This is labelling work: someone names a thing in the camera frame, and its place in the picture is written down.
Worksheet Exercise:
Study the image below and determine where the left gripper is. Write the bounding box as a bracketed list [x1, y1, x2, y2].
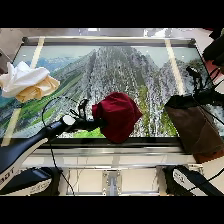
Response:
[74, 117, 109, 132]

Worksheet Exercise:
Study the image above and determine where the red T-shirt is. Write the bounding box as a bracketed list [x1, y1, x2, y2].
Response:
[91, 91, 144, 145]

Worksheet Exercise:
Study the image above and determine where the brown garment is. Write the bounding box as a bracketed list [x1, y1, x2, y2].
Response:
[164, 95, 224, 164]

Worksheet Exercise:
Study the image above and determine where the cream garment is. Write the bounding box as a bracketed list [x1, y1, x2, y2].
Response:
[15, 75, 61, 104]

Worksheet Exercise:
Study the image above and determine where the white garment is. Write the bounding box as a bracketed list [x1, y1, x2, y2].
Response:
[0, 60, 51, 99]

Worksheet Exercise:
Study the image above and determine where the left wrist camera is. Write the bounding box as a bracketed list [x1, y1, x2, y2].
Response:
[76, 98, 90, 120]

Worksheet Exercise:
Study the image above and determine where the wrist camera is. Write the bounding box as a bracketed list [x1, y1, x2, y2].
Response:
[185, 65, 202, 96]
[76, 98, 90, 120]

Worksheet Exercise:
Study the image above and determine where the black cable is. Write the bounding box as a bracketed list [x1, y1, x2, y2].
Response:
[41, 96, 76, 197]

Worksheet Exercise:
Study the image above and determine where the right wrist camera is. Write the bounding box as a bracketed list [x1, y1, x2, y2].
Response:
[185, 65, 202, 96]

